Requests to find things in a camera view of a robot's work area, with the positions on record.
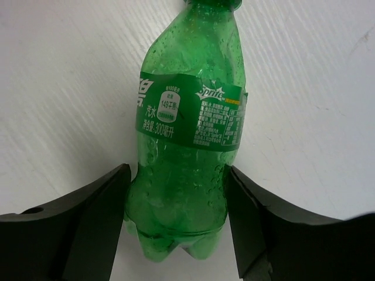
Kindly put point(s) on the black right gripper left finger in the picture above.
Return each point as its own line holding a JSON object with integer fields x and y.
{"x": 73, "y": 237}

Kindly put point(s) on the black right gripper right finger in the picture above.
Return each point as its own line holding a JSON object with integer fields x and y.
{"x": 276, "y": 240}

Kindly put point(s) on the green plastic bottle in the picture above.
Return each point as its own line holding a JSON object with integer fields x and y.
{"x": 190, "y": 116}

